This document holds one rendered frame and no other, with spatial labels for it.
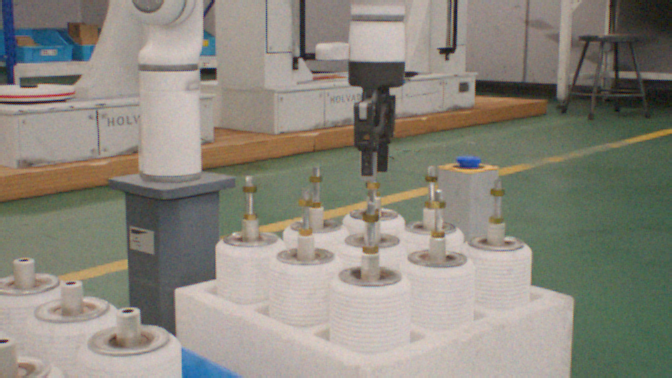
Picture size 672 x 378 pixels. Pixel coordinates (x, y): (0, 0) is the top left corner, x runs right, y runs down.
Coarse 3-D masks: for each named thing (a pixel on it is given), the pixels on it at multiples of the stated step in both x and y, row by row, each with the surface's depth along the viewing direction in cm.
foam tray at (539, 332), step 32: (192, 288) 124; (192, 320) 121; (224, 320) 115; (256, 320) 111; (480, 320) 111; (512, 320) 112; (544, 320) 117; (224, 352) 116; (256, 352) 111; (288, 352) 106; (320, 352) 101; (352, 352) 100; (384, 352) 100; (416, 352) 101; (448, 352) 104; (480, 352) 108; (512, 352) 113; (544, 352) 118
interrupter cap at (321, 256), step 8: (296, 248) 116; (320, 248) 116; (280, 256) 113; (288, 256) 113; (296, 256) 114; (320, 256) 113; (328, 256) 113; (296, 264) 110; (304, 264) 110; (312, 264) 110; (320, 264) 110
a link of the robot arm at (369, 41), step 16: (352, 32) 115; (368, 32) 113; (384, 32) 113; (400, 32) 114; (320, 48) 114; (336, 48) 115; (352, 48) 115; (368, 48) 113; (384, 48) 113; (400, 48) 114
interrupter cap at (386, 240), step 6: (354, 234) 124; (360, 234) 124; (384, 234) 124; (390, 234) 124; (348, 240) 121; (354, 240) 121; (360, 240) 122; (384, 240) 122; (390, 240) 121; (396, 240) 121; (354, 246) 118; (360, 246) 118; (378, 246) 118; (384, 246) 118; (390, 246) 118
